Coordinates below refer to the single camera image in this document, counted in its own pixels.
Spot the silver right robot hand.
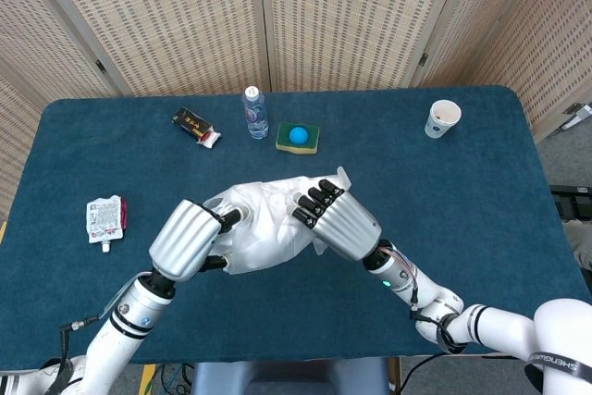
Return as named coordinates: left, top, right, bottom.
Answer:
left=290, top=178, right=383, bottom=262

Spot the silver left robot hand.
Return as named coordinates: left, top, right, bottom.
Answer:
left=148, top=199, right=242, bottom=283

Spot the white translucent drawstring bag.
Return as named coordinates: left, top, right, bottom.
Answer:
left=203, top=166, right=352, bottom=276

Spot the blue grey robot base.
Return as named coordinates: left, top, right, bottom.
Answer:
left=190, top=356, right=392, bottom=395

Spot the blue table cloth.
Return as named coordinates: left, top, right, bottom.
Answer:
left=0, top=84, right=592, bottom=371

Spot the white red spout pouch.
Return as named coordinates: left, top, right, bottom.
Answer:
left=86, top=194, right=130, bottom=253

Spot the yellow green sponge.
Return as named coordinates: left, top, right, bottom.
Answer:
left=275, top=120, right=321, bottom=156

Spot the black snack packet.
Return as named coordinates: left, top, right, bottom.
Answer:
left=172, top=106, right=222, bottom=150

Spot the floral paper cup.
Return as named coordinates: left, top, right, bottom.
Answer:
left=424, top=99, right=463, bottom=140

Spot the clear plastic water bottle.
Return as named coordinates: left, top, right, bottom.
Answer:
left=241, top=85, right=270, bottom=141

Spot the woven folding screen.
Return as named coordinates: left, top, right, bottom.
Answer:
left=0, top=0, right=592, bottom=220

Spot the black equipment case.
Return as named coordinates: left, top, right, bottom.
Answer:
left=549, top=184, right=592, bottom=220

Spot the beige fabric object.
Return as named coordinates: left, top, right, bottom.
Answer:
left=562, top=218, right=592, bottom=271

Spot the white power strip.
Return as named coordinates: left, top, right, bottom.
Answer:
left=561, top=102, right=592, bottom=130

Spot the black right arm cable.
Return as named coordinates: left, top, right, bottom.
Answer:
left=409, top=290, right=468, bottom=354

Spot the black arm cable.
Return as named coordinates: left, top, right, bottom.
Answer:
left=409, top=290, right=468, bottom=354
left=58, top=315, right=101, bottom=371

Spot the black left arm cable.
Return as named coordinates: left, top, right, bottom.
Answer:
left=58, top=315, right=101, bottom=371

